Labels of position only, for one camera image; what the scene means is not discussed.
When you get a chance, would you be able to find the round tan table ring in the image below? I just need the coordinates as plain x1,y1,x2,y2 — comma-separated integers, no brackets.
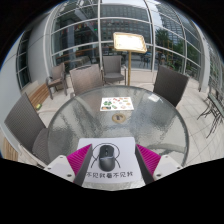
111,112,127,123

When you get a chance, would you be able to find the dark wicker chair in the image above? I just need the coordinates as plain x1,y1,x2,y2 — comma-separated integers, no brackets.
152,64,190,108
3,92,52,166

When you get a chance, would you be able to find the gold menu stand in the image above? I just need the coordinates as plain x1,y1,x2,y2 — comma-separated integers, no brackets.
112,31,148,87

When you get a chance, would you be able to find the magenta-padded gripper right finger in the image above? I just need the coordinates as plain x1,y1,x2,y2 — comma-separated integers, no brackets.
134,144,184,186

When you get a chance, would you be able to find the colourful picture menu card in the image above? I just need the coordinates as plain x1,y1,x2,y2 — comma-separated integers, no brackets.
99,96,135,112

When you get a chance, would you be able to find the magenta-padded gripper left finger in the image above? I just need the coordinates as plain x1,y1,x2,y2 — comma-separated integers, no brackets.
44,143,94,187

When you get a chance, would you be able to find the black metal outdoor furniture group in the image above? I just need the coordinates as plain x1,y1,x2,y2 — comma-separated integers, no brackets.
196,89,224,140

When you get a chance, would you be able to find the grey wicker chair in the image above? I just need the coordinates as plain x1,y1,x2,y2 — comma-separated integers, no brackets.
101,54,128,86
68,63,105,99

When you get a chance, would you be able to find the black computer mouse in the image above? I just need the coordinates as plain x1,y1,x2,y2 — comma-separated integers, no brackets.
98,144,117,173

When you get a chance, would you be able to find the grey wicker armchair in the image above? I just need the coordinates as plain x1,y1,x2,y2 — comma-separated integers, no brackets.
45,62,69,101

